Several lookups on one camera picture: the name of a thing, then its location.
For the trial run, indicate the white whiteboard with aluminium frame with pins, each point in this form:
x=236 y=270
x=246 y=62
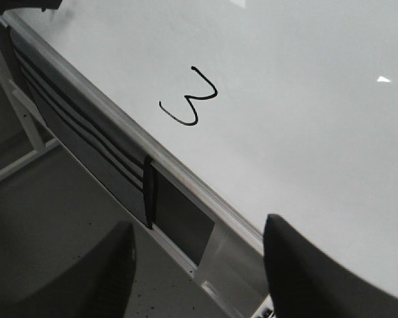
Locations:
x=285 y=107

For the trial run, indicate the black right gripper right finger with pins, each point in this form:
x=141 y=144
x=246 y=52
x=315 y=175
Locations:
x=305 y=282

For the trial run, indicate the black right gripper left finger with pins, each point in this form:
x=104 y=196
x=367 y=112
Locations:
x=97 y=284

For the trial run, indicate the white metal stand frame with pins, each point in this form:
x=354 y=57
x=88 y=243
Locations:
x=54 y=210

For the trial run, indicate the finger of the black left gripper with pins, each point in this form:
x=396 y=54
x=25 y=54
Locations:
x=50 y=4

